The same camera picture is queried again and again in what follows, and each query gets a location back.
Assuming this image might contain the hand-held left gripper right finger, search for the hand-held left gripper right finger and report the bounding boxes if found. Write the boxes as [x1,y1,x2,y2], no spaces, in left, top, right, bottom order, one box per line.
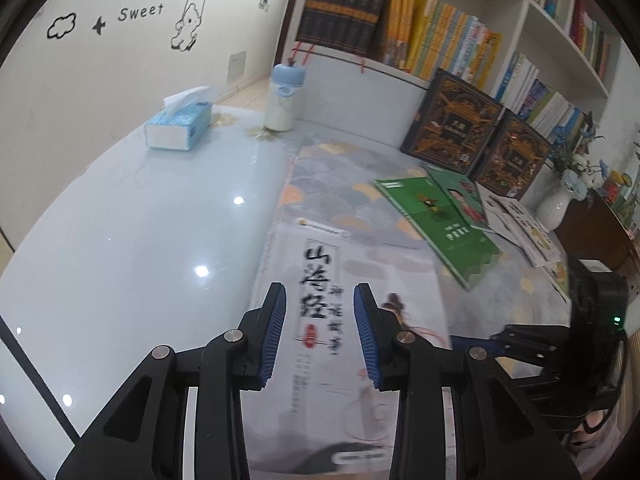
[352,282,583,480]

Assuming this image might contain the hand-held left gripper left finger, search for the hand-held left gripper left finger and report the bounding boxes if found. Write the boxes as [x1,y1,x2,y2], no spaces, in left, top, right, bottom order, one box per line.
[55,281,288,480]

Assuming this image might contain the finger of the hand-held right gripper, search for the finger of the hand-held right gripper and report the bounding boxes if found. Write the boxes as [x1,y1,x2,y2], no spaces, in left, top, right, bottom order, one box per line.
[449,324,571,362]

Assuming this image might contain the grey calligraphy book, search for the grey calligraphy book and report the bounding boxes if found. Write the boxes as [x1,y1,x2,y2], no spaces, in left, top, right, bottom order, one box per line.
[247,217,453,476]

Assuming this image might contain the white book with cartoon figures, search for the white book with cartoon figures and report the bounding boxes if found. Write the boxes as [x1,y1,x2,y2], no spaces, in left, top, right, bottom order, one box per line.
[492,200,563,268]

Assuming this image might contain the white illustrated paperback book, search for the white illustrated paperback book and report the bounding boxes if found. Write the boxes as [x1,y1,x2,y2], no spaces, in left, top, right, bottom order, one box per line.
[474,184,523,233]

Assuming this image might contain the person's right forearm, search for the person's right forearm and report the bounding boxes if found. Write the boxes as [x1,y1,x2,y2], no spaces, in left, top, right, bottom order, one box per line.
[562,405,626,480]

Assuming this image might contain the light green picture book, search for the light green picture book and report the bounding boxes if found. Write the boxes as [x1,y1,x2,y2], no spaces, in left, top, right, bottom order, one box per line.
[540,260,571,301]

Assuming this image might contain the brown wooden cabinet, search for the brown wooden cabinet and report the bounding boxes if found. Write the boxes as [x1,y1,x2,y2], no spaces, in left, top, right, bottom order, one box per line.
[555,192,640,301]

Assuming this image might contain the white ribbed vase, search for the white ribbed vase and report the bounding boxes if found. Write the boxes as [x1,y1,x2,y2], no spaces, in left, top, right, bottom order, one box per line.
[535,182,576,231]

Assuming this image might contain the large green book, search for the large green book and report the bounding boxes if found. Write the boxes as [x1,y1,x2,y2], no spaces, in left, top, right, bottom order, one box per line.
[374,177,505,291]

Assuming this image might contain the colourful jar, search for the colourful jar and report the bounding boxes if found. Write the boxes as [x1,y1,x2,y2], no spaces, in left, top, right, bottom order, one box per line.
[600,167,636,211]

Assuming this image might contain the blue and white artificial flowers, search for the blue and white artificial flowers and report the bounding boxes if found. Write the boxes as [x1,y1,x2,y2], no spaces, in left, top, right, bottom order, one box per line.
[547,120,608,201]

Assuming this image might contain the green book with girl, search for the green book with girl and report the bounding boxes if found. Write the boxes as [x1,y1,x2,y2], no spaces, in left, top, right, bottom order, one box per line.
[425,162,493,233]

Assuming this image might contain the dark ornate encyclopedia book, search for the dark ornate encyclopedia book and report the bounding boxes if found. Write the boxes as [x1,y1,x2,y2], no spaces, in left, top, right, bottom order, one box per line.
[472,110,553,201]
[400,67,506,176]

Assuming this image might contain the white bottle with blue lid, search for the white bottle with blue lid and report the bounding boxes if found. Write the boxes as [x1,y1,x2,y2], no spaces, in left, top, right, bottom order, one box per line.
[263,62,307,132]

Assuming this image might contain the blue tissue pack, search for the blue tissue pack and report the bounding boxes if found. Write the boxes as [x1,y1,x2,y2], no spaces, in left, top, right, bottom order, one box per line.
[145,85,215,152]

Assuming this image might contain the white bookshelf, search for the white bookshelf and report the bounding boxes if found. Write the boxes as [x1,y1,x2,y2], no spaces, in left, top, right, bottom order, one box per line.
[272,0,621,161]

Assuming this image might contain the row of dark hardcover volumes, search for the row of dark hardcover volumes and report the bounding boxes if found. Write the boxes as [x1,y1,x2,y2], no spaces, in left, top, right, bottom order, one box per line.
[295,0,393,58]

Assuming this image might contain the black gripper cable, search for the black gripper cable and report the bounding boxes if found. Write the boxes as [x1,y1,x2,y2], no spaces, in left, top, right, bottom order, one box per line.
[580,407,608,433]

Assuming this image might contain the white wall panel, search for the white wall panel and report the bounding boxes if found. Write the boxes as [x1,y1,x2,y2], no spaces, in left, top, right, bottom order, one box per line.
[227,51,248,81]

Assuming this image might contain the bear swing wall decal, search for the bear swing wall decal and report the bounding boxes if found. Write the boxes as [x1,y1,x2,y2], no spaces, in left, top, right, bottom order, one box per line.
[170,0,226,52]

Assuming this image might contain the cloud outline wall decal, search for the cloud outline wall decal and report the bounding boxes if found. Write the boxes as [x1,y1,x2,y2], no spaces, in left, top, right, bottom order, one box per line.
[46,12,78,40]

